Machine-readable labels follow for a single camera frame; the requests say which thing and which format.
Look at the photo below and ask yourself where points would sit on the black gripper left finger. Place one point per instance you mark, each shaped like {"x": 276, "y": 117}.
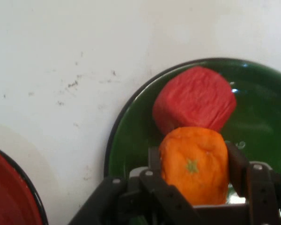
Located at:
{"x": 154, "y": 194}

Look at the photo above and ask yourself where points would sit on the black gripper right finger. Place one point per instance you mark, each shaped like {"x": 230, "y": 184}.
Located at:
{"x": 262, "y": 192}

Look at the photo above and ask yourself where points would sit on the orange toy fruit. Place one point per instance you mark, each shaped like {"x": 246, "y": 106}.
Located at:
{"x": 194, "y": 164}

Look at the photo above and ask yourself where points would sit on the dark green plate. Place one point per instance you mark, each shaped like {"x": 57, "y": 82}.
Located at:
{"x": 257, "y": 112}

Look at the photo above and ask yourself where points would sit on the red toy fruit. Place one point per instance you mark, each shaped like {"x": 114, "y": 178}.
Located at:
{"x": 194, "y": 100}

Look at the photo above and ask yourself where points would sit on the red plate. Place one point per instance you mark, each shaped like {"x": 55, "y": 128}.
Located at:
{"x": 7, "y": 192}

